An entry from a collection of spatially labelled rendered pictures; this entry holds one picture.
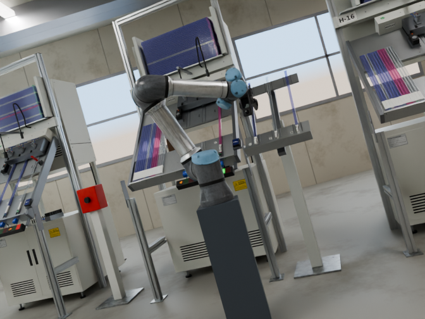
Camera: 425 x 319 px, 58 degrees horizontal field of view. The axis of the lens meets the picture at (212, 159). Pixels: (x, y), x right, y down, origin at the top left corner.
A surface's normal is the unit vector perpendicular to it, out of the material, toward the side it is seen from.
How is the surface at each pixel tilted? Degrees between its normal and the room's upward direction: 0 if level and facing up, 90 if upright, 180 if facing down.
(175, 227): 90
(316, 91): 90
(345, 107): 90
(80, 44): 90
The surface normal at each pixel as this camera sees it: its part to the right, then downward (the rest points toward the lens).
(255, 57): -0.05, 0.02
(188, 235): -0.26, 0.07
